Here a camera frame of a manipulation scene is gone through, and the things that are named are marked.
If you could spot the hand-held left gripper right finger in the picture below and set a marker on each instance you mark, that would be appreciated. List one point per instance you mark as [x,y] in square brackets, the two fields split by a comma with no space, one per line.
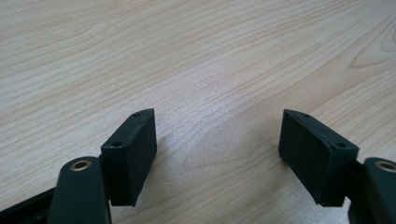
[314,155]

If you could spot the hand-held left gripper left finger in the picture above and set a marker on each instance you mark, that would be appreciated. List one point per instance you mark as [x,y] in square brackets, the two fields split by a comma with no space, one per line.
[129,157]

